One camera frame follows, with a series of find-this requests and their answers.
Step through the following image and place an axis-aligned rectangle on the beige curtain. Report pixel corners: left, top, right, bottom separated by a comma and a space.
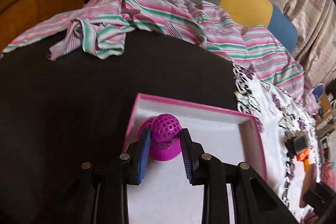
269, 0, 335, 85

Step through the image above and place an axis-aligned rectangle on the orange plastic toy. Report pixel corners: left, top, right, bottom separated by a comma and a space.
299, 164, 317, 208

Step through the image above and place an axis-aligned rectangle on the clear grey plastic cup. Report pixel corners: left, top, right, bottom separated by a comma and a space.
285, 132, 310, 159

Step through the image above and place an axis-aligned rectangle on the pink green striped cloth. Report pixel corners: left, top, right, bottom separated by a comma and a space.
3, 0, 319, 114

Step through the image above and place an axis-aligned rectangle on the pink-rimmed white tray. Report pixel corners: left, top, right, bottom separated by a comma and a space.
125, 94, 267, 223

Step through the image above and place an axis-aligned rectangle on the magenta perforated plastic toy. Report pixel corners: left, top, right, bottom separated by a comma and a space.
138, 113, 182, 161

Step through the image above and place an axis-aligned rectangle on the cluttered shelf in background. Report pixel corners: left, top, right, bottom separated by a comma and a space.
312, 79, 336, 162

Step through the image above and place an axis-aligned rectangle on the white floral embroidered tablecloth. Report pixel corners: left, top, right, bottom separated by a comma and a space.
233, 64, 321, 222

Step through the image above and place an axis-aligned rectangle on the orange building block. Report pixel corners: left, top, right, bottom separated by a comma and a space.
296, 147, 310, 161

